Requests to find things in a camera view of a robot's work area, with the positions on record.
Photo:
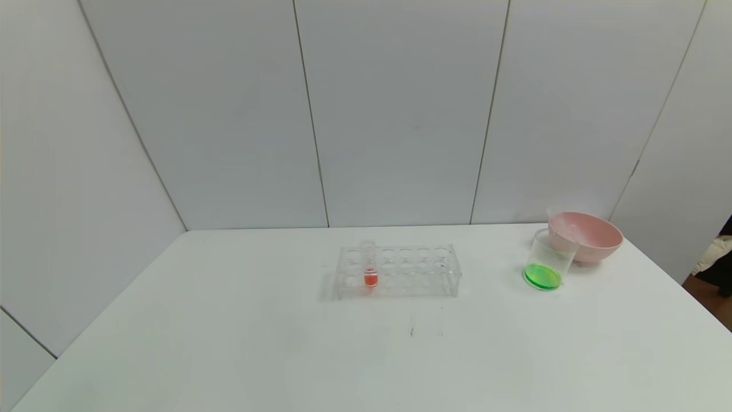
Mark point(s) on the clear plastic test tube rack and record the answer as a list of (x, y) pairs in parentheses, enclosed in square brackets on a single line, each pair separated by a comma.
[(400, 274)]

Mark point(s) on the pink bowl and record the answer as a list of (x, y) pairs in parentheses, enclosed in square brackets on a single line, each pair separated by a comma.
[(597, 246)]

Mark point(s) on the clear glass beaker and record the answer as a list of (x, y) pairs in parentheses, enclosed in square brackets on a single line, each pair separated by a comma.
[(546, 274)]

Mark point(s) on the test tube with red pigment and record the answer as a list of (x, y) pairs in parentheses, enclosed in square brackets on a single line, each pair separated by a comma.
[(370, 278)]

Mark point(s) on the beige and black background bundle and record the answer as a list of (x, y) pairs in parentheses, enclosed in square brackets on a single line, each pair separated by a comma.
[(715, 257)]

